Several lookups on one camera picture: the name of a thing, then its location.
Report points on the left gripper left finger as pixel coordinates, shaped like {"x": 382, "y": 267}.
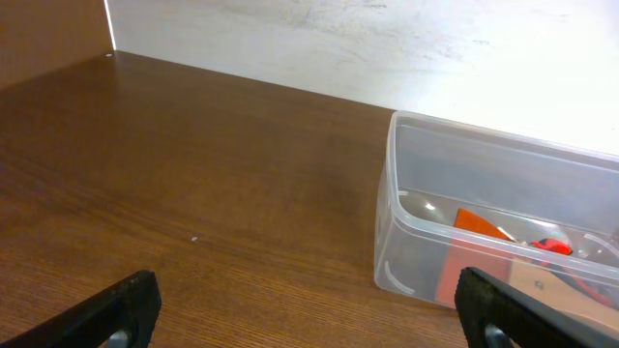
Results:
{"x": 122, "y": 315}

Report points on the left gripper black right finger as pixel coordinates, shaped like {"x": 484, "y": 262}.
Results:
{"x": 495, "y": 314}

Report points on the orange scraper wooden handle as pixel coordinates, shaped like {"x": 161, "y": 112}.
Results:
{"x": 499, "y": 244}

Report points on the red black cutting pliers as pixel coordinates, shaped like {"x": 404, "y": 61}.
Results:
{"x": 601, "y": 293}

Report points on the clear plastic container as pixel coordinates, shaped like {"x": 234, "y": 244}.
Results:
{"x": 435, "y": 167}

